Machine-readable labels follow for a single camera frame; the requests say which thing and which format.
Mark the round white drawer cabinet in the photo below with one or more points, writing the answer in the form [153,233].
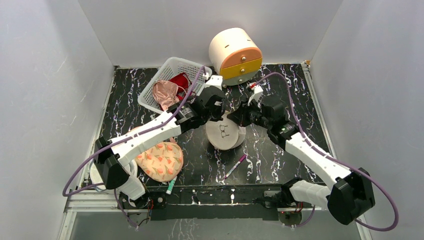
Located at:
[234,56]

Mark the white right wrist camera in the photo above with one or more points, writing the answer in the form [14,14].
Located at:
[256,93]

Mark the white plastic basket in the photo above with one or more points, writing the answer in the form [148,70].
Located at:
[172,67]

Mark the white mesh bag lid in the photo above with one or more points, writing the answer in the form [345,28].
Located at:
[95,177]

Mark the peach floral bra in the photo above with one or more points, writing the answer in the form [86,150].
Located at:
[162,162]

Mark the red bra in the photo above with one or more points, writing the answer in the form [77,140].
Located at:
[182,81]

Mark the teal white marker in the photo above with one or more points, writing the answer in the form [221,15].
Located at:
[171,185]

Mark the black table front rail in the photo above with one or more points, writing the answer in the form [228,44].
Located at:
[251,201]

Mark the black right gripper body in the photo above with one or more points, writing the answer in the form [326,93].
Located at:
[239,116]

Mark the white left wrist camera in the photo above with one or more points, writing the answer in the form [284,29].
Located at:
[214,81]

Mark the white mesh laundry bag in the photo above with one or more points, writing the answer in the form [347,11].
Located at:
[225,134]

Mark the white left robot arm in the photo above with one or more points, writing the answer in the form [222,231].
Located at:
[111,156]

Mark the pink pen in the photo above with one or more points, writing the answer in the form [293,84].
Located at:
[235,166]

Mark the pink satin bra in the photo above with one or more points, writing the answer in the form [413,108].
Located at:
[165,94]

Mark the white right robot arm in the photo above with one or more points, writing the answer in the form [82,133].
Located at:
[345,193]

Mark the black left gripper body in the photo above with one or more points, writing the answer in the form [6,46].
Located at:
[214,116]

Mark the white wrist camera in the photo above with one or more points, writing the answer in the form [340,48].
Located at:
[256,93]
[214,81]

